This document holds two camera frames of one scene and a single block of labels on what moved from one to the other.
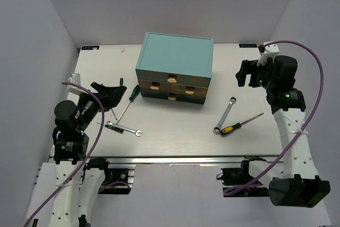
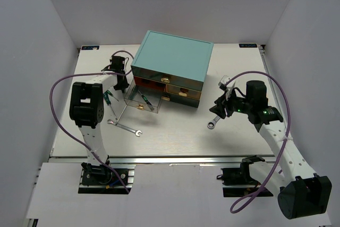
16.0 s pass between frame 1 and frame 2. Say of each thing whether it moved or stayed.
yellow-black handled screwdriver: moved
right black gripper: moved
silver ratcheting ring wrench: moved
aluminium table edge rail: stayed
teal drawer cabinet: stayed
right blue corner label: stayed
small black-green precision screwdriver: moved
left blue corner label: stayed
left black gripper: moved
